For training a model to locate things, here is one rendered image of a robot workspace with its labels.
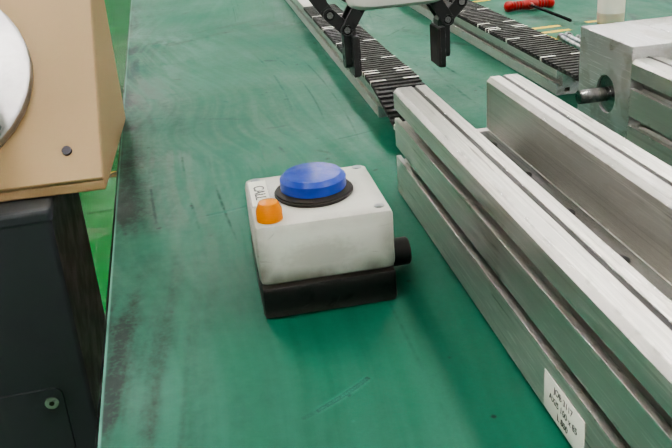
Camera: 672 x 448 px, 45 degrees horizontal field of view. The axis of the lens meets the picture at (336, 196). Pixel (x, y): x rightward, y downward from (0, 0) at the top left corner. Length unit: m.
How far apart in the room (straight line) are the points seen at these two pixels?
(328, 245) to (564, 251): 0.16
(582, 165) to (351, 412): 0.20
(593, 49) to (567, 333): 0.41
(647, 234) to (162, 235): 0.34
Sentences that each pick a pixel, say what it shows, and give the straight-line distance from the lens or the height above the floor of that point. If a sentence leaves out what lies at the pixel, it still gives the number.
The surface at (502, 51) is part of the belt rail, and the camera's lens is 1.04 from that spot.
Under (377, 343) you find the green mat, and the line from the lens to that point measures 0.45.
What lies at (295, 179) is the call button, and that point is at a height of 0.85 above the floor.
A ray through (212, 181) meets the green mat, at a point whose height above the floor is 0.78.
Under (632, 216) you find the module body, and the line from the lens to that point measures 0.45.
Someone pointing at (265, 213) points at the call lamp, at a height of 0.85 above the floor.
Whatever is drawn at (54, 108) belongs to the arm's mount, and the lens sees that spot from 0.75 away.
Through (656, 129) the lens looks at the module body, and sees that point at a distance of 0.65.
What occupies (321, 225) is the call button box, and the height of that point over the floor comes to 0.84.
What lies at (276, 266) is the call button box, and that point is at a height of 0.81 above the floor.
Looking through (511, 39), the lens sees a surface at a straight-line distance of 0.99.
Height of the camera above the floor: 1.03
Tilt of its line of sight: 23 degrees down
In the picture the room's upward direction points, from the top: 5 degrees counter-clockwise
